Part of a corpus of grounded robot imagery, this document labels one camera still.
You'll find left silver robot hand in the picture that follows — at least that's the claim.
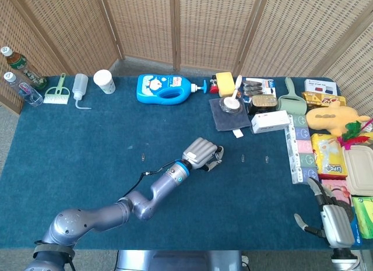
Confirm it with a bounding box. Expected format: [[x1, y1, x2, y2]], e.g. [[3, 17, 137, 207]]
[[182, 137, 225, 173]]

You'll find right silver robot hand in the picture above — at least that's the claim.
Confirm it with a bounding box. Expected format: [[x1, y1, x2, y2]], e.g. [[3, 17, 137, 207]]
[[293, 177, 357, 249]]

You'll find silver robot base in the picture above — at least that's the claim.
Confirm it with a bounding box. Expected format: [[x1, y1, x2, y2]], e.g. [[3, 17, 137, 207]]
[[115, 249, 244, 271]]

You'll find green packet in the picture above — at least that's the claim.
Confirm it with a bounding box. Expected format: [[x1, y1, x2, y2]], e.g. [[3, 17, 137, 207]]
[[351, 196, 373, 240]]

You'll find blue pink cookie box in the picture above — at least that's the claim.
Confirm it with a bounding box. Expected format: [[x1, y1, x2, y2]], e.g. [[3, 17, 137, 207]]
[[320, 179, 364, 248]]

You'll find grey microfibre cloth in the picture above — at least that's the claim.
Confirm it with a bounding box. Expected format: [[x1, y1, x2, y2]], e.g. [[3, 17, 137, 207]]
[[208, 97, 252, 138]]

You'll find white spoon with bowl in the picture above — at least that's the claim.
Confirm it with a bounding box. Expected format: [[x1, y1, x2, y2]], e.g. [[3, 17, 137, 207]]
[[223, 75, 243, 110]]

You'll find beige lidded food container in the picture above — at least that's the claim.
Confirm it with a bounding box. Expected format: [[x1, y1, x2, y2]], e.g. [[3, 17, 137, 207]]
[[341, 145, 373, 196]]

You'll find red black small bottle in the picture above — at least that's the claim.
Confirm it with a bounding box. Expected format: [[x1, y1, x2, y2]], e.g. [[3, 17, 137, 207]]
[[209, 75, 220, 94]]

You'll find yellow sponge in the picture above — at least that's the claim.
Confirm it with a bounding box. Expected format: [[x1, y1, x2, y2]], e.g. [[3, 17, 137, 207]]
[[214, 72, 236, 98]]

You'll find yellow biscuit packet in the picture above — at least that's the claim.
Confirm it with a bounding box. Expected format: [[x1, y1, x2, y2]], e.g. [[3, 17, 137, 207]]
[[310, 133, 349, 181]]

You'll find white cardboard box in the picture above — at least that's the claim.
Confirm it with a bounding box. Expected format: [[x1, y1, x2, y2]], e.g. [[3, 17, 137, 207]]
[[250, 110, 291, 135]]

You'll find blue detergent pump bottle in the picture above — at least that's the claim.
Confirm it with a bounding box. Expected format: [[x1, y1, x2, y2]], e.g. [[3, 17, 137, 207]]
[[136, 73, 208, 105]]

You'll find gold black meat tin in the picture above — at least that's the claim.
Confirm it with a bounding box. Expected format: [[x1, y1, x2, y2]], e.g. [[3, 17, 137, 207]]
[[247, 94, 278, 117]]

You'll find long pastel tissue pack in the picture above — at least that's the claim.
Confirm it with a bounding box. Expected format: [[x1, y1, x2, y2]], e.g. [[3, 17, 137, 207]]
[[284, 113, 320, 185]]

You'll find binder clips pack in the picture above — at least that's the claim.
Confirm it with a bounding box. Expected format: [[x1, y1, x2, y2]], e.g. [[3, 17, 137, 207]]
[[241, 77, 277, 103]]

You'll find green red feather toy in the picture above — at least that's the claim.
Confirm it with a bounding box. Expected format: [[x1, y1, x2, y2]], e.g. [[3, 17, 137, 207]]
[[337, 117, 373, 152]]

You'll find sage green plastic scoop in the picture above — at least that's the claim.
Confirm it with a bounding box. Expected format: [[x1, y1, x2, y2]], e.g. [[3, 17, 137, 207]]
[[275, 76, 308, 114]]

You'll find yellow plush toy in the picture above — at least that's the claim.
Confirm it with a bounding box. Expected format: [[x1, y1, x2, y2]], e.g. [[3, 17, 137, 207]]
[[305, 100, 371, 137]]

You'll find blue table carpet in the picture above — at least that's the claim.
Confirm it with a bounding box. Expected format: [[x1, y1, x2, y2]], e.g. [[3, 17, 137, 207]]
[[0, 75, 365, 251]]

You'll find white paper cup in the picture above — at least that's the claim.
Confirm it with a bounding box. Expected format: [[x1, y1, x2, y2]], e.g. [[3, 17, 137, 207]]
[[93, 69, 117, 95]]

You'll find gold snack packet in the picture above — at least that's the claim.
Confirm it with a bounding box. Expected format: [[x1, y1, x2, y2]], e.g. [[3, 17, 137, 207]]
[[301, 91, 347, 108]]

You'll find white box red blue print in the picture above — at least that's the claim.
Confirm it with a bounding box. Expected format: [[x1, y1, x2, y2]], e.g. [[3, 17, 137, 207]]
[[304, 79, 339, 97]]

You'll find white squeeze wash bottle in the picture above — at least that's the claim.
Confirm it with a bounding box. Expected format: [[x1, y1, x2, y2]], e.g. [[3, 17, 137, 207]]
[[71, 73, 92, 111]]

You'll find wicker folding screen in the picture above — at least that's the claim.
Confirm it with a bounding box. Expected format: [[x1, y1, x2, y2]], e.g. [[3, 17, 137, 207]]
[[0, 0, 373, 117]]

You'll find green white hand brush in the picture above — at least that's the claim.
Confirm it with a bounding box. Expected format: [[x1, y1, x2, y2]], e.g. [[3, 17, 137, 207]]
[[43, 72, 71, 105]]

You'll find clear water bottle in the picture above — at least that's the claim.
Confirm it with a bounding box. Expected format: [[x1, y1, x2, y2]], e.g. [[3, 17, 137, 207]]
[[3, 71, 44, 107]]

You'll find green tea bottle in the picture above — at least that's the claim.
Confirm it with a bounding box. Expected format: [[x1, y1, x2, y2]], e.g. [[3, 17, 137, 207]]
[[0, 45, 48, 90]]

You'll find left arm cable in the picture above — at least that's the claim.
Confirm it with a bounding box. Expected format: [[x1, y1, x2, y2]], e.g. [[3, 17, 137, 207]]
[[122, 160, 183, 199]]

